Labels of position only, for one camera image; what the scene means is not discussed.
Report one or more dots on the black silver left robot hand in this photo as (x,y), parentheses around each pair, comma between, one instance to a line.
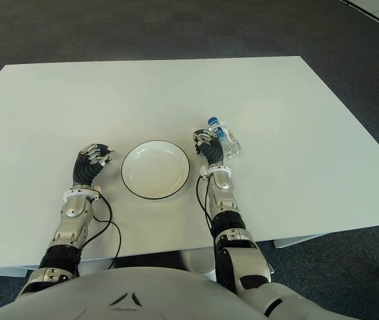
(84,168)

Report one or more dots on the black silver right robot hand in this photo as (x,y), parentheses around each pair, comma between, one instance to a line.
(212,150)

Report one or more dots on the clear blue-capped water bottle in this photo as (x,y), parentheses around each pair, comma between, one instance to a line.
(229,141)

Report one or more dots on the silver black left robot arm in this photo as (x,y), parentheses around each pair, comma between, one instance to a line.
(74,213)

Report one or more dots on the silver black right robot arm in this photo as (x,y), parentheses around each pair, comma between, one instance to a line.
(226,200)

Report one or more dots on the white plate with black rim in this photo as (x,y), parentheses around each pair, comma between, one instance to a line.
(156,170)

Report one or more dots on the grey robot torso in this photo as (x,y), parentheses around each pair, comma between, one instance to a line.
(126,293)

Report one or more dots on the white round pedestal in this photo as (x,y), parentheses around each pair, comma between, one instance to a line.
(197,265)

